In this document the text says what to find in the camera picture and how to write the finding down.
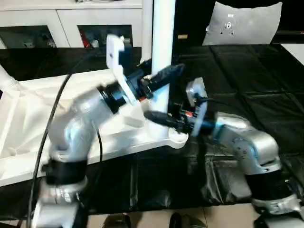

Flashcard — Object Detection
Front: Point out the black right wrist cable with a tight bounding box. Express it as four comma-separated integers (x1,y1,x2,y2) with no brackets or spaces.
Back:
196,96,230,113

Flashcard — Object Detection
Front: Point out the black work mat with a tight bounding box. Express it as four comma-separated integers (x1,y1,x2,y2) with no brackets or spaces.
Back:
0,44,304,213

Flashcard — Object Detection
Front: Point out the dark left robot foot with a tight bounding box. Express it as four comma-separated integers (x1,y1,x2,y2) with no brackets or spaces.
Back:
105,213,132,228

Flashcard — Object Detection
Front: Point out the black furniture with yellow label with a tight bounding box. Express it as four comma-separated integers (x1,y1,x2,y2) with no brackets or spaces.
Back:
174,0,216,57

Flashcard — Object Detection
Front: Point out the dark right robot foot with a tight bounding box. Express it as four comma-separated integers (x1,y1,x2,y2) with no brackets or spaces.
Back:
170,212,208,228

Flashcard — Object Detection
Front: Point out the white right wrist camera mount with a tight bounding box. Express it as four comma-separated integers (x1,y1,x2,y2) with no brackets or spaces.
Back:
186,76,209,138

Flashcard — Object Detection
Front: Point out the white glass-door cabinet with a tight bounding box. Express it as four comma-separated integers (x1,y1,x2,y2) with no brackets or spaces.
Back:
0,0,145,50

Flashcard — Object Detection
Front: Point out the white plastic table leg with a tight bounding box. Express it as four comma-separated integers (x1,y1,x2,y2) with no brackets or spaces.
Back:
142,0,154,67
0,63,19,93
143,0,177,143

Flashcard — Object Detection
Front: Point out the white plastic table top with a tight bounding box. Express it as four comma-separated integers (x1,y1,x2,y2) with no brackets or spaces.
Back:
0,68,190,188

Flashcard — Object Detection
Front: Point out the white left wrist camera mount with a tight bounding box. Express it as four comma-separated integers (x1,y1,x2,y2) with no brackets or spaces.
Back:
105,34,139,107

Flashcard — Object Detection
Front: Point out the white flat board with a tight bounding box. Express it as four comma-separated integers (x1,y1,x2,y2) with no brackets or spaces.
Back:
279,42,304,67

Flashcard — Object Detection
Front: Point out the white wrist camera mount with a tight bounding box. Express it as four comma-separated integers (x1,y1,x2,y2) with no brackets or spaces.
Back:
186,76,209,138
105,34,139,107

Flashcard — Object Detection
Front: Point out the dark robot foot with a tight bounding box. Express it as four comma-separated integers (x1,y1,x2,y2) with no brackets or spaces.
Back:
170,212,208,228
105,213,132,228

